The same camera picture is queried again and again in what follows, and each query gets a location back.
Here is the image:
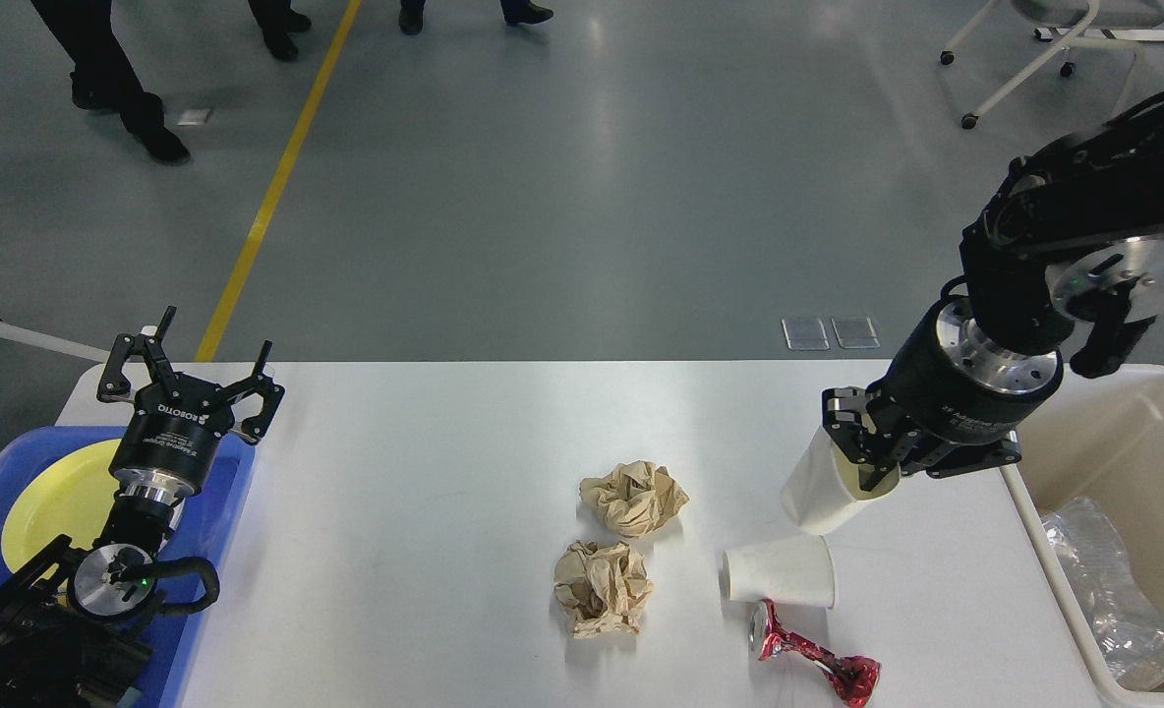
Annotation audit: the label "white pink plate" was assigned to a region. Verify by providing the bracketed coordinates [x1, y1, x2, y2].
[163, 500, 186, 544]

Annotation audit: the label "blue plastic tray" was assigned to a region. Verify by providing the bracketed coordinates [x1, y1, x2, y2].
[0, 426, 254, 707]

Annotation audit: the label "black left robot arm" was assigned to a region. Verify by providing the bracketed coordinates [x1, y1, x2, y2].
[0, 307, 285, 707]

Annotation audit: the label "white paper on floor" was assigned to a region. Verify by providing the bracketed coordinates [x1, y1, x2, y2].
[176, 107, 213, 127]

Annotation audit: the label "floor socket plate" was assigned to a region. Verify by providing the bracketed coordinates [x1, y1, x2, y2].
[831, 317, 882, 351]
[781, 317, 831, 351]

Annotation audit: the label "red foil wrapper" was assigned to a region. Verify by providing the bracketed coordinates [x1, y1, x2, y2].
[748, 599, 882, 707]

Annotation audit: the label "right floor socket plate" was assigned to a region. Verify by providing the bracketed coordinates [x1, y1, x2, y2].
[831, 317, 882, 351]

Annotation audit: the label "bystander black trousers middle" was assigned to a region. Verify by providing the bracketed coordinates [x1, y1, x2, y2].
[248, 0, 312, 62]

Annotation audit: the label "bystander black trousers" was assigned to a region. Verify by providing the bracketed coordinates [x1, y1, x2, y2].
[31, 1, 190, 164]
[248, 0, 312, 62]

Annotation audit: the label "white waste bin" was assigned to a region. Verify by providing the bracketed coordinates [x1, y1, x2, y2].
[1001, 366, 1164, 707]

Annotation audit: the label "left floor socket plate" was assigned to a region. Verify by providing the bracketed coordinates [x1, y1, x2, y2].
[781, 317, 831, 351]

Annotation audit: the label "yellow plastic plate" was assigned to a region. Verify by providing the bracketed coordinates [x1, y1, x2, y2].
[0, 440, 119, 572]

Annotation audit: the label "crumpled brown paper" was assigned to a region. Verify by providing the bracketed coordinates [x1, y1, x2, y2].
[553, 541, 655, 639]
[579, 460, 689, 539]

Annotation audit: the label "white rolling chair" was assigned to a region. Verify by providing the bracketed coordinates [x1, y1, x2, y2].
[960, 1, 1164, 130]

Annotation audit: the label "aluminium foil tray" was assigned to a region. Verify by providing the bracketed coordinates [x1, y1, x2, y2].
[1041, 497, 1164, 691]

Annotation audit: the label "bystander black trousers left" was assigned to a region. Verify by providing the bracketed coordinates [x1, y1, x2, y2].
[31, 1, 190, 164]

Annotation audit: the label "crumpled brown paper upper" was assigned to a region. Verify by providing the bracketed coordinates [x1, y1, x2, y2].
[579, 460, 689, 539]

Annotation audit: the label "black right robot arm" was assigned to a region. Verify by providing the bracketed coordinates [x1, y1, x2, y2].
[822, 90, 1164, 494]

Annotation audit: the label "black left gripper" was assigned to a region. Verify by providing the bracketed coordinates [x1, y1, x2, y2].
[95, 305, 285, 503]

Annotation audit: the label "white paper cup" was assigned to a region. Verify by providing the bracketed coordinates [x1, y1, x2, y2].
[723, 534, 838, 609]

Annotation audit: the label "crumpled brown paper lower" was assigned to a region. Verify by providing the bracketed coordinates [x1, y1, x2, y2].
[553, 541, 655, 639]

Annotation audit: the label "bystander dark blue trousers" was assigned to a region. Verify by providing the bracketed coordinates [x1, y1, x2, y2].
[397, 1, 554, 36]

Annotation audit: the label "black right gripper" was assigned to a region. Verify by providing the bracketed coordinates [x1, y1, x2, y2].
[822, 299, 1064, 493]

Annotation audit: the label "cream paper cup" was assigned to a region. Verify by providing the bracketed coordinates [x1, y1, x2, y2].
[783, 429, 901, 534]

